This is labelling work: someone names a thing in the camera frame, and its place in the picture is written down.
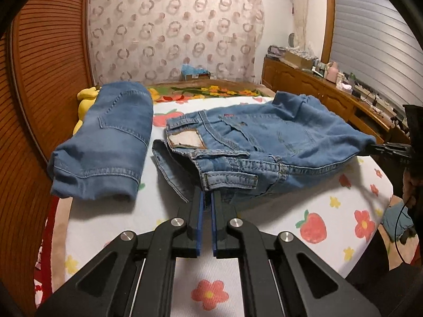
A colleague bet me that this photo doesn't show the blue denim jeans with patch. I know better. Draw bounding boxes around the blue denim jeans with patch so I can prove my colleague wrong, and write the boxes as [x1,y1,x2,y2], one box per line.
[152,92,375,207]

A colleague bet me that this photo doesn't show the person's right hand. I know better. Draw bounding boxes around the person's right hand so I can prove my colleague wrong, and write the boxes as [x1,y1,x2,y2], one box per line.
[402,168,422,209]

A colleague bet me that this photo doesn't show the grey window roller shutter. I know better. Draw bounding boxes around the grey window roller shutter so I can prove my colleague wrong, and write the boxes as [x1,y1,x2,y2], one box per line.
[330,0,422,107]

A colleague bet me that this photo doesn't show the white fruit print bed sheet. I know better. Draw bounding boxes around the white fruit print bed sheet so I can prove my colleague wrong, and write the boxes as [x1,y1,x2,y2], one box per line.
[32,96,396,317]

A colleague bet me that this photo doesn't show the pink bottle on cabinet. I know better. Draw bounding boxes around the pink bottle on cabinet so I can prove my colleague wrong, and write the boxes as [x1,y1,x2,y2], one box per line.
[325,62,339,84]

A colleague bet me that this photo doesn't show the folded light blue jeans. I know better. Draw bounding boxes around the folded light blue jeans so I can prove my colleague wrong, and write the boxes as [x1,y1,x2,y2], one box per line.
[47,82,153,201]

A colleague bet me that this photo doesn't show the cardboard box on cabinet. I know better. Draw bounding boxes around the cardboard box on cabinet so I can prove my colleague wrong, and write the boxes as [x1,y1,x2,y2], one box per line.
[284,51,314,69]

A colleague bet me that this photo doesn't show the wooden sideboard cabinet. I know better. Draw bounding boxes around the wooden sideboard cabinet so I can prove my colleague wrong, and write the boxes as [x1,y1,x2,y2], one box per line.
[262,57,410,144]

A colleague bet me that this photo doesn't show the beige lace side curtain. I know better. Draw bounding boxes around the beige lace side curtain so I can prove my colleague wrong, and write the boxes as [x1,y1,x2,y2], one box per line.
[292,0,308,50]

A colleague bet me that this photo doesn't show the yellow plush toy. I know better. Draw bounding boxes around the yellow plush toy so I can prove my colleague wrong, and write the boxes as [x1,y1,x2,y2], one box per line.
[72,86,101,135]

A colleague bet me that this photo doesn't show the floral orange yellow blanket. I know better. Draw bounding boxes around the floral orange yellow blanket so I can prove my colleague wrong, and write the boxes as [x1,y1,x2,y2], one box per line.
[147,79,275,104]

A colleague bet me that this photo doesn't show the cardboard box with blue cloth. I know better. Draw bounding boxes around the cardboard box with blue cloth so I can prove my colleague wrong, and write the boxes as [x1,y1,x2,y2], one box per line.
[181,64,210,81]

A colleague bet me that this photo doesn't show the pink circle pattern curtain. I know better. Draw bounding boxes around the pink circle pattern curtain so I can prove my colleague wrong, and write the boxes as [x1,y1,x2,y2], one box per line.
[88,0,265,85]

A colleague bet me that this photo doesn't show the black cable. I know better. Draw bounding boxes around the black cable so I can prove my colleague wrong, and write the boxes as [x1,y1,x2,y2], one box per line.
[393,195,418,266]

